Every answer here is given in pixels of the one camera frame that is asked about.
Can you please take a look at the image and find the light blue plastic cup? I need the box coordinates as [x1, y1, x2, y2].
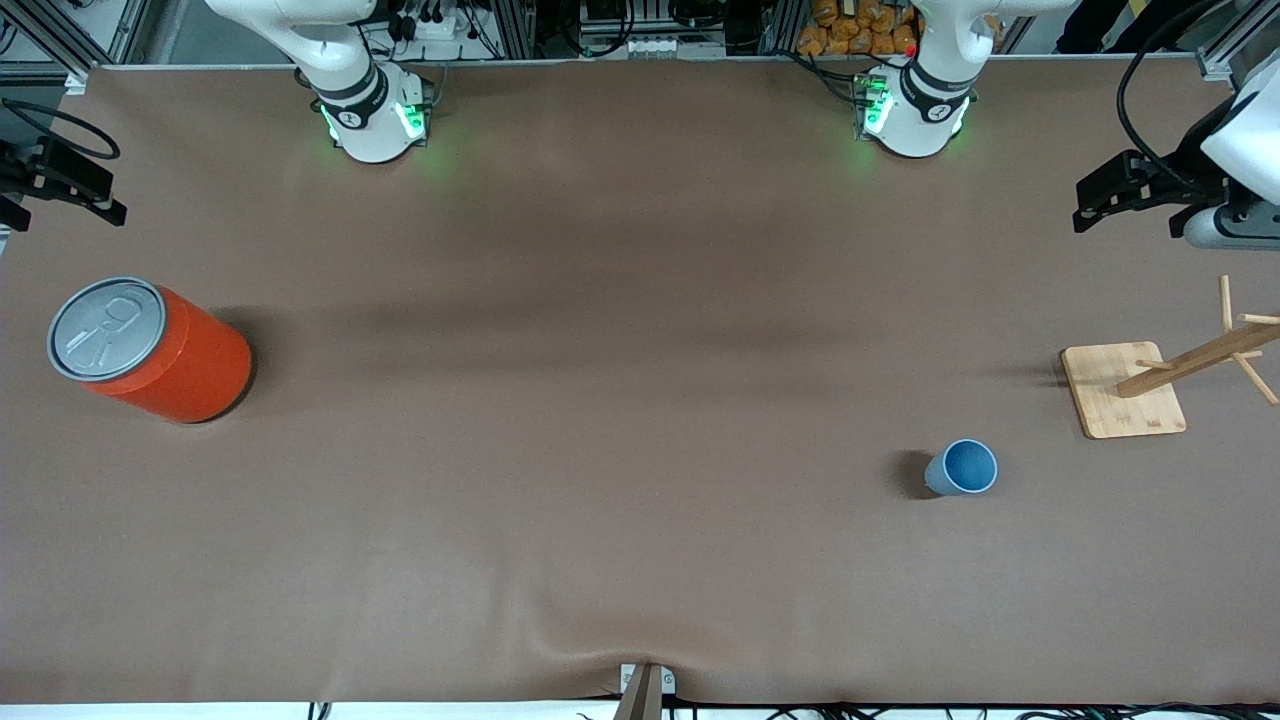
[922, 438, 1000, 499]

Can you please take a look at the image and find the wooden mug tree stand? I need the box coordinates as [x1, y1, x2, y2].
[1060, 275, 1280, 441]

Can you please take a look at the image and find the orange can-shaped container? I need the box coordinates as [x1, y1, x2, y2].
[47, 276, 255, 425]

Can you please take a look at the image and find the bag of orange snacks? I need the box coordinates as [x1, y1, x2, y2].
[797, 0, 919, 57]

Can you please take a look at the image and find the white power strip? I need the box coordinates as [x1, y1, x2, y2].
[395, 8, 471, 43]

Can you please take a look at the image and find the brown table cover mat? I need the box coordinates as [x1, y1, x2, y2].
[0, 55, 1280, 707]

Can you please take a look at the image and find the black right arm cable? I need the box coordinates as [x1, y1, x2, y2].
[0, 98, 122, 161]

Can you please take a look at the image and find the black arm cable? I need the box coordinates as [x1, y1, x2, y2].
[0, 98, 122, 161]
[1116, 0, 1231, 196]

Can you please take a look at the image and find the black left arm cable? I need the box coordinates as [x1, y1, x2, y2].
[1116, 0, 1231, 196]

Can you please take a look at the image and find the aluminium frame profile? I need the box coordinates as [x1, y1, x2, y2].
[0, 0, 151, 93]
[1180, 0, 1280, 81]

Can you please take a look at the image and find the metal table edge bracket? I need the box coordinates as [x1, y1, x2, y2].
[612, 662, 677, 720]

